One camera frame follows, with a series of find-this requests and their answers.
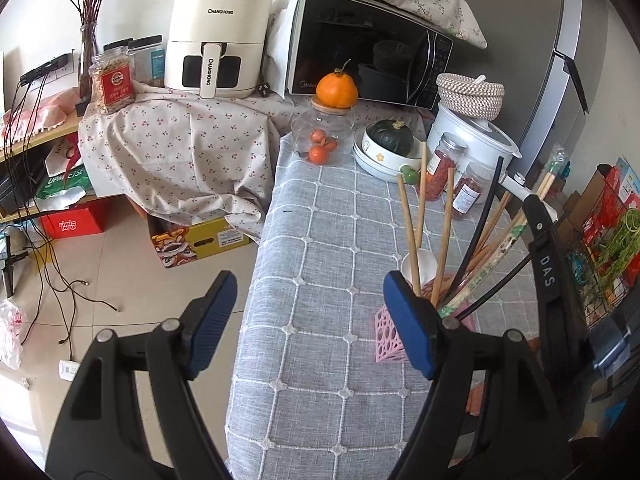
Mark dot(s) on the yellow printed cardboard box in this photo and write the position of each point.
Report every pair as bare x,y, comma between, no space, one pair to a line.
200,242

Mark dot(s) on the green lime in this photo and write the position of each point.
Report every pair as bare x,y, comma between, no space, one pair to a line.
411,175

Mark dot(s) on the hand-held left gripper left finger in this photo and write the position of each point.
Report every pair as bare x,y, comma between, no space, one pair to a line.
212,325

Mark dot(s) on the tall jar of red berries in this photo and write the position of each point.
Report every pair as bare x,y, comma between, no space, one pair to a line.
440,170

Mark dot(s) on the white plastic bag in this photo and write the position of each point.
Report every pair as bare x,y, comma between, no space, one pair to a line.
10,330

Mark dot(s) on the short jar of red berries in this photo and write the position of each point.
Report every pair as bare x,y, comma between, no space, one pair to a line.
467,195

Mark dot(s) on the cream air fryer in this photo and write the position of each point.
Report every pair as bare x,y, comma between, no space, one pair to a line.
215,20

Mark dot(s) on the black plug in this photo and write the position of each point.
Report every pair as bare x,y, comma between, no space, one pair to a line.
264,89

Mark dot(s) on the green package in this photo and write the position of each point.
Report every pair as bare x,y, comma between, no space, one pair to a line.
65,182

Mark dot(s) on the clear container black lid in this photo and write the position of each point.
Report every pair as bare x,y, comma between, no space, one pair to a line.
150,60

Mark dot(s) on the glass jar of nuts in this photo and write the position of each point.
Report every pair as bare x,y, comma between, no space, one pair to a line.
112,85

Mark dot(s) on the dark green squash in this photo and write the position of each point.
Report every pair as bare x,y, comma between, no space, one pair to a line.
390,137

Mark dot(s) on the glass vase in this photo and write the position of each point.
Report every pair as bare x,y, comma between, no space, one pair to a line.
87,60

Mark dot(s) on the black chopstick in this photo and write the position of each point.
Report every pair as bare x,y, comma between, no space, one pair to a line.
487,200
500,280

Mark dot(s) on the white plastic spoon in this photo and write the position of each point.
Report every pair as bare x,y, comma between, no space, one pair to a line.
425,265

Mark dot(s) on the pink cloth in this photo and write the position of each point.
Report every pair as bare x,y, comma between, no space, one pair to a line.
45,110

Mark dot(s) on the wooden shelf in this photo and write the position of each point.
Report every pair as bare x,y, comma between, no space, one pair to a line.
45,140

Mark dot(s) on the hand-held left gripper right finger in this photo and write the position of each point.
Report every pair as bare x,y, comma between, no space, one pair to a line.
410,330

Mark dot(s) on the pink perforated utensil basket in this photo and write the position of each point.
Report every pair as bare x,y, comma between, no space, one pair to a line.
387,340

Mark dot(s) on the white charger adapter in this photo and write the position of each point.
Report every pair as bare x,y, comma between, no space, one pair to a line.
69,370

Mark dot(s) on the cherry print cloth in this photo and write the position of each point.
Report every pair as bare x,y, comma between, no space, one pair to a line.
175,150

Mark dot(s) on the red cardboard box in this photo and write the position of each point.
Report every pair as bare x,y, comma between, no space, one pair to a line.
75,222

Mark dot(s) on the black microwave oven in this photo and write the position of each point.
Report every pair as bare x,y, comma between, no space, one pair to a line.
350,35

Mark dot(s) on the grey refrigerator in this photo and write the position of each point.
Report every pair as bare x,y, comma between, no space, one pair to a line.
525,35

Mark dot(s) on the grey checked tablecloth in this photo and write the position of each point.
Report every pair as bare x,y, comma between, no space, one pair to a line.
325,260

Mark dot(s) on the orange citrus fruit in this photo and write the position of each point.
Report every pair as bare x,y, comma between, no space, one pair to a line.
337,91

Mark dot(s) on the green trailing plant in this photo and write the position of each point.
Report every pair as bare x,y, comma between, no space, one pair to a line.
625,240

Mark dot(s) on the orange persimmon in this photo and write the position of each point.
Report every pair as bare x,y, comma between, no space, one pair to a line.
318,154
332,144
318,136

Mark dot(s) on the black power strip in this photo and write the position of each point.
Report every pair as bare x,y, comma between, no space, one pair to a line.
45,67

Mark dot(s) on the paper-wrapped disposable chopsticks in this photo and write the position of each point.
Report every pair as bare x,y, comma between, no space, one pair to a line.
480,280

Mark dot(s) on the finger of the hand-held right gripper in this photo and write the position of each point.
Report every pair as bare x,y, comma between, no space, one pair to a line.
547,260

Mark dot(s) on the glass jar with wooden lid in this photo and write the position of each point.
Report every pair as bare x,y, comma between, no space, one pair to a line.
305,130

